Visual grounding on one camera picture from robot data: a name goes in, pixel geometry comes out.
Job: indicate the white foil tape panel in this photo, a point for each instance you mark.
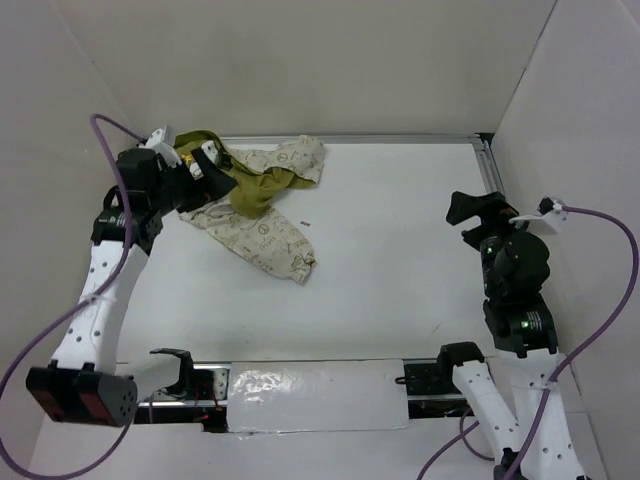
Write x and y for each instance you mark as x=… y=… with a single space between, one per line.
x=326 y=396

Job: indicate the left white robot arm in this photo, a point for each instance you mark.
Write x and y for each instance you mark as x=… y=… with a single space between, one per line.
x=81 y=383

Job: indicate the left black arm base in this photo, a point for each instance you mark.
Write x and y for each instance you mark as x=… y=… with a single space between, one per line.
x=204 y=403

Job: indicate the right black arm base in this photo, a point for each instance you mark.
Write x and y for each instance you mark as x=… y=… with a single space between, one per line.
x=428 y=396

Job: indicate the aluminium frame rail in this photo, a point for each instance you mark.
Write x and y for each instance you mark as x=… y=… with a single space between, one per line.
x=481 y=144

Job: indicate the cream printed hooded jacket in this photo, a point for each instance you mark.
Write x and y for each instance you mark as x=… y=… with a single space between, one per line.
x=243 y=220

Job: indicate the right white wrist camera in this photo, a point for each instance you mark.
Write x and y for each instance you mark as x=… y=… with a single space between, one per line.
x=549 y=219

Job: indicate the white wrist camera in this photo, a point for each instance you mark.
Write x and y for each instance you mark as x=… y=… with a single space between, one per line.
x=161 y=141
x=549 y=219

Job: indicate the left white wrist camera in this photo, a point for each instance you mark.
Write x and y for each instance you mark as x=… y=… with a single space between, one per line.
x=161 y=141

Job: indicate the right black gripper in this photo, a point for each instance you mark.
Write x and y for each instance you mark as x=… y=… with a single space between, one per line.
x=494 y=210

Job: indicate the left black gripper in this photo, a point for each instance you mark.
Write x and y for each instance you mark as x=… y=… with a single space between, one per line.
x=211 y=186

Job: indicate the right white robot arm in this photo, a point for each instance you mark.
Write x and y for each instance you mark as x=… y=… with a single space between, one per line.
x=531 y=438

